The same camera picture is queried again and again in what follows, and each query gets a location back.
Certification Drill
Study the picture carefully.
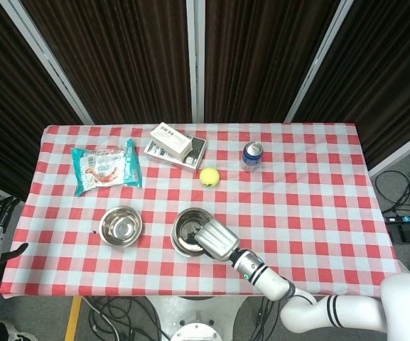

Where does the blue drink can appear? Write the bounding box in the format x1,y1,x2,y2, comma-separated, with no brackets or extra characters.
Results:
240,141,264,173

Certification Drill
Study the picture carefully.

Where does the dark brown curtain panel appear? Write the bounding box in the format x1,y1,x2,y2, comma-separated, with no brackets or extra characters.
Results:
203,0,341,124
292,0,410,168
21,0,192,125
0,0,85,202

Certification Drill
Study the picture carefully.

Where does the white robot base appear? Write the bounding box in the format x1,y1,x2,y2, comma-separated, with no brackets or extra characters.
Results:
146,296,284,341

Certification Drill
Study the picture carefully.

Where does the red white checkered tablecloth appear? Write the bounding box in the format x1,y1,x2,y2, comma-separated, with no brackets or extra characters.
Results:
0,122,403,298

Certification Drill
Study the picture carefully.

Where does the teal snack bag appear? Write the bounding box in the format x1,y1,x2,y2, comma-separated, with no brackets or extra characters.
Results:
70,138,144,197

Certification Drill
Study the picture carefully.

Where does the flat silver black box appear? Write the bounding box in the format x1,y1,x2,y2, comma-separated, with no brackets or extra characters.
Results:
143,134,208,174

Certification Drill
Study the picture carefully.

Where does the stainless steel bowl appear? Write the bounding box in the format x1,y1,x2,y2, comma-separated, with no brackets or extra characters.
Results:
98,206,144,249
172,207,215,255
170,212,209,259

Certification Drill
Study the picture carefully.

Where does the yellow tennis ball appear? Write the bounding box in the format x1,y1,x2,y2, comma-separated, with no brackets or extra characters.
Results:
199,167,221,188

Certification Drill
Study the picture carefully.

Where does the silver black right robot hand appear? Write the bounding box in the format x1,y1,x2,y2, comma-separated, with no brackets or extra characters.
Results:
186,219,242,262

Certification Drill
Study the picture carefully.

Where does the white cardboard box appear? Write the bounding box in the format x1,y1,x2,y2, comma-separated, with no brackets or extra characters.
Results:
149,122,193,161

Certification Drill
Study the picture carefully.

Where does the white partition base rail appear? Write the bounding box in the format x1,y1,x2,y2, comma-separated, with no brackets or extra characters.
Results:
367,124,410,178

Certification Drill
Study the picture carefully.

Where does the white partition post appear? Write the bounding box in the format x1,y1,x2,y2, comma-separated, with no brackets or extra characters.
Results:
185,0,206,124
284,0,350,124
0,0,95,125

